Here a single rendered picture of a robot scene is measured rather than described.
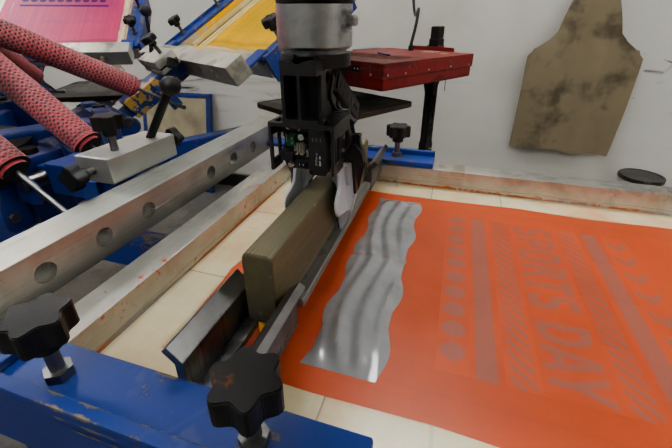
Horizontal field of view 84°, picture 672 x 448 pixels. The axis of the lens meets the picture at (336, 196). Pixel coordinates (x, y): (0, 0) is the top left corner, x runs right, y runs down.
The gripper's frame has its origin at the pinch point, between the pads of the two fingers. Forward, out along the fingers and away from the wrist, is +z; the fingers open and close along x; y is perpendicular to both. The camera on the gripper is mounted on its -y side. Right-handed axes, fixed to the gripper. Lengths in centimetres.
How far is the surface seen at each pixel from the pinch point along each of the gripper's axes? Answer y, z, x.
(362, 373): 18.1, 4.9, 9.5
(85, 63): -23, -14, -61
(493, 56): -199, -1, 33
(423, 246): -4.2, 5.3, 12.7
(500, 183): -24.8, 3.3, 23.8
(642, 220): -21.7, 5.5, 44.5
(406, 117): -199, 38, -13
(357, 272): 4.7, 4.8, 5.6
